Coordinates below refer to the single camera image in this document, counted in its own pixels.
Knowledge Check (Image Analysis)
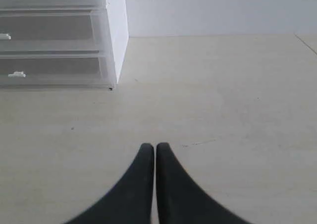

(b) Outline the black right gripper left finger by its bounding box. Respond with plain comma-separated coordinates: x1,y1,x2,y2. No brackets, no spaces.
67,143,155,224

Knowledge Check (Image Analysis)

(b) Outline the clear bottom wide drawer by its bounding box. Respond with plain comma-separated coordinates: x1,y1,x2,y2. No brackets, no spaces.
0,53,117,88

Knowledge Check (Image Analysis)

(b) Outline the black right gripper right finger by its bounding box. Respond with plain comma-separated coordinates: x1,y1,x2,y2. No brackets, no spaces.
156,142,248,224

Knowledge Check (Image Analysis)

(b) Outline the white translucent drawer cabinet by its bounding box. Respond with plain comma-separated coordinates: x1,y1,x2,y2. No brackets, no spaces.
0,0,129,84

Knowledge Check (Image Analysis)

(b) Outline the clear wide drawer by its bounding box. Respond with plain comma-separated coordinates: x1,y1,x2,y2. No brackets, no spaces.
0,10,110,53
0,53,117,88

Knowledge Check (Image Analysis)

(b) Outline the clear middle wide drawer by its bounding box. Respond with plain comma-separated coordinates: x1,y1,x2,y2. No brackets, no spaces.
0,10,110,53

